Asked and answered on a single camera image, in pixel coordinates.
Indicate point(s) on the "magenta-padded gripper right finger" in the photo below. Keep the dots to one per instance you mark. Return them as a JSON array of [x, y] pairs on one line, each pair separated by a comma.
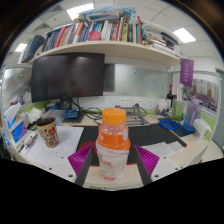
[[148, 160]]

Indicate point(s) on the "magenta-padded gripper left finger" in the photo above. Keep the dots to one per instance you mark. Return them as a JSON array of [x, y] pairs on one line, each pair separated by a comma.
[[80, 160]]

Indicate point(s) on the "orange-capped drink bottle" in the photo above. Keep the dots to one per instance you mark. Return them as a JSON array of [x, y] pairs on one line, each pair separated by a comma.
[[113, 143]]

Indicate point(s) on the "purple water bottle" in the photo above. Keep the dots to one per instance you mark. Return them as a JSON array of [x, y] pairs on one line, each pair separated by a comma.
[[190, 115]]

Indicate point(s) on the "small white paper sheet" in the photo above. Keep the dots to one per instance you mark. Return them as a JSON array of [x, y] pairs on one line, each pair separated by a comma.
[[160, 148]]

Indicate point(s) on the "large white paper sheet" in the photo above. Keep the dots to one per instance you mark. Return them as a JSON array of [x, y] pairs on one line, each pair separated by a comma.
[[66, 143]]

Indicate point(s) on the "floral ceramic mug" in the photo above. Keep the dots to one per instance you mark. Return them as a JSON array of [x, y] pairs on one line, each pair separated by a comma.
[[48, 133]]

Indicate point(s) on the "grey metal laptop stand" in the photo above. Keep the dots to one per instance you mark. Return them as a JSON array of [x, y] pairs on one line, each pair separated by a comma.
[[136, 119]]

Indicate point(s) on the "small blue device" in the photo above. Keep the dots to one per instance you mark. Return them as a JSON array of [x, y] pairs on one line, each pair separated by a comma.
[[72, 114]]

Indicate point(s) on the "clear plastic box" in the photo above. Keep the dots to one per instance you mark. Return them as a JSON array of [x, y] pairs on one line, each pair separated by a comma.
[[55, 115]]

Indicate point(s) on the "blue round container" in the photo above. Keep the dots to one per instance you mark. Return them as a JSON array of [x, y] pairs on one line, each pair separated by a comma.
[[53, 106]]

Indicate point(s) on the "white plastic container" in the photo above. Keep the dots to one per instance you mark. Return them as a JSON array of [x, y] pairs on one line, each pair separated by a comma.
[[201, 128]]

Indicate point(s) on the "pile of white napkins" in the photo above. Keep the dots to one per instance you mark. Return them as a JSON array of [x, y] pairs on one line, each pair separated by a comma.
[[31, 115]]

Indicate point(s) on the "dark wine bottle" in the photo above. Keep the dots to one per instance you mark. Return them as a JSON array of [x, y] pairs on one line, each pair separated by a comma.
[[169, 96]]

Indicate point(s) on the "blue tissue box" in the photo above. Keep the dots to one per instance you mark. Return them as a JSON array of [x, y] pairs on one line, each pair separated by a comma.
[[16, 128]]

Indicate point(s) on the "black computer monitor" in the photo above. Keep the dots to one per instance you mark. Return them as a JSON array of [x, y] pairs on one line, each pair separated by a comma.
[[68, 76]]

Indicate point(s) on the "photo poster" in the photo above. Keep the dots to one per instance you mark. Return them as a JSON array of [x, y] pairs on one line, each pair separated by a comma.
[[206, 95]]

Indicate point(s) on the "purple hanging banner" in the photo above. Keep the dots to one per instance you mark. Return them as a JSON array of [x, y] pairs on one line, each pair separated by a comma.
[[186, 72]]

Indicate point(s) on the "white wall sockets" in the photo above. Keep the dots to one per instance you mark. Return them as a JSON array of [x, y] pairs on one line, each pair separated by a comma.
[[126, 102]]

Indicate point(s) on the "wall shelf with books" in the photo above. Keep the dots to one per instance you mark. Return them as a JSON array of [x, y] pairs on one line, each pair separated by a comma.
[[106, 33]]

